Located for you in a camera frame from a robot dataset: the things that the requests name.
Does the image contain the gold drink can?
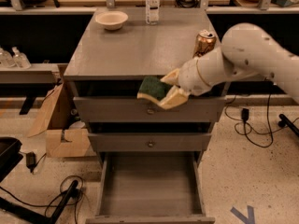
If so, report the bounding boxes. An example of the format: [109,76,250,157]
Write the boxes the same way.
[193,30,217,57]

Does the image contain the clear sanitizer bottle right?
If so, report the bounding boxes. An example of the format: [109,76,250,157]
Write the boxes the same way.
[12,47,31,69]

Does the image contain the beige paper bowl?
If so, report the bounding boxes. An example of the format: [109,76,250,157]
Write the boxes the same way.
[95,11,128,31]

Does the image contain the grey top drawer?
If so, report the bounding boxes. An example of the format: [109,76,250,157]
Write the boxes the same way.
[74,97,224,122]

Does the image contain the black stand leg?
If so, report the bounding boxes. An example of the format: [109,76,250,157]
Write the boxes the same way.
[0,179,79,224]
[278,114,299,137]

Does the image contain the black stand leg left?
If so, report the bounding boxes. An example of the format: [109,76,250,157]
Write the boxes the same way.
[0,179,79,224]

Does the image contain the grey wooden drawer cabinet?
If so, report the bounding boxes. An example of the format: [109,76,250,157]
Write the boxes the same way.
[63,7,237,161]

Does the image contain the black bin left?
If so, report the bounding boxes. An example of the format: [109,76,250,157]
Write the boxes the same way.
[0,137,22,182]

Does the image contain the brown cardboard box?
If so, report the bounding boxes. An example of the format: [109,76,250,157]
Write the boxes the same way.
[26,63,96,159]

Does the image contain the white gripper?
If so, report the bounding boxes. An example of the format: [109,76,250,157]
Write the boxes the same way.
[158,59,211,110]

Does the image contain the green yellow sponge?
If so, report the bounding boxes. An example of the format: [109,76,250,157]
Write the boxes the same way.
[137,77,172,104]

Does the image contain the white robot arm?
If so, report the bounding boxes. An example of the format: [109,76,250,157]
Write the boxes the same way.
[160,23,299,109]

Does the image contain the clear plastic water bottle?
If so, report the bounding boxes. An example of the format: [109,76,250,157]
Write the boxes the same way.
[146,0,160,24]

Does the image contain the clear sanitizer bottle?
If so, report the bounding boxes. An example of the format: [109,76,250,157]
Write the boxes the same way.
[0,48,15,68]
[12,47,31,69]

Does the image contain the black power adapter left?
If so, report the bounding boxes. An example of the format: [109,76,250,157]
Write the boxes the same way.
[26,152,36,172]

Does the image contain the blue tape floor mark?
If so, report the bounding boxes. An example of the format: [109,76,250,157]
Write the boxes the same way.
[231,205,255,224]

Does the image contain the clear sanitizer bottle left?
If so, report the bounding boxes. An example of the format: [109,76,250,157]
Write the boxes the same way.
[0,48,15,68]

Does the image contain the black power adapter right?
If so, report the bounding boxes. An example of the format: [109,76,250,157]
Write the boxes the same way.
[241,108,249,122]

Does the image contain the black cable on floor right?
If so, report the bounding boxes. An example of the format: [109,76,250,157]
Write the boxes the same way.
[223,91,299,148]

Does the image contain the grey middle drawer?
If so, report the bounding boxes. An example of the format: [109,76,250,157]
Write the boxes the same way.
[89,133,211,152]

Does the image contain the black power adapter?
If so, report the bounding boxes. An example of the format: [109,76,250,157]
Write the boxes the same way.
[241,108,249,122]
[26,152,36,172]

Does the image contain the black cable on floor left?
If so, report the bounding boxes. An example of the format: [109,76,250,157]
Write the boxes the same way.
[0,175,86,224]

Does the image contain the black cable on floor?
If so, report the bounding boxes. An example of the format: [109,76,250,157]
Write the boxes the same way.
[223,91,299,148]
[0,175,86,224]

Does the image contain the grey open bottom drawer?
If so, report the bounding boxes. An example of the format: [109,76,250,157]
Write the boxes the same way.
[86,152,215,224]

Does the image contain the black stand leg right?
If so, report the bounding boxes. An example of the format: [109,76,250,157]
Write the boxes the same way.
[278,114,299,137]

